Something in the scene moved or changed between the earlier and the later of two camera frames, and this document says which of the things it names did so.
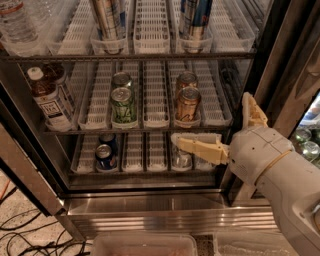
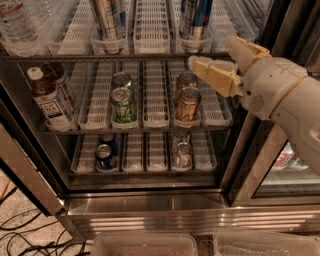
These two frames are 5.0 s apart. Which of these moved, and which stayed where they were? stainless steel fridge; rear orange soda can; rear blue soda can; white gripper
Moved: white gripper
Stayed: rear blue soda can; rear orange soda can; stainless steel fridge
